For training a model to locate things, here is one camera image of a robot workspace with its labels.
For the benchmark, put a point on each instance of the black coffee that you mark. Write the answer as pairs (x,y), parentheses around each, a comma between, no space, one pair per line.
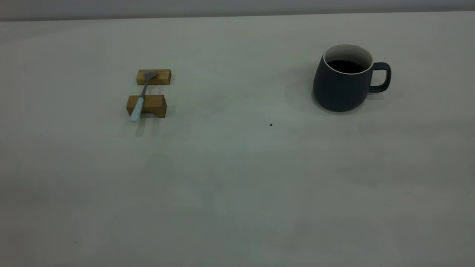
(346,66)

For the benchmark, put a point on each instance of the arched wooden block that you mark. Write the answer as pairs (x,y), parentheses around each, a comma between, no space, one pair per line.
(156,102)

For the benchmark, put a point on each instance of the dark grey ceramic mug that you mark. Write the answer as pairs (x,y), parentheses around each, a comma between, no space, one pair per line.
(339,92)

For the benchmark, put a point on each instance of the flat wooden block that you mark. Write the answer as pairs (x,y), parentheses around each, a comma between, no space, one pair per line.
(163,78)

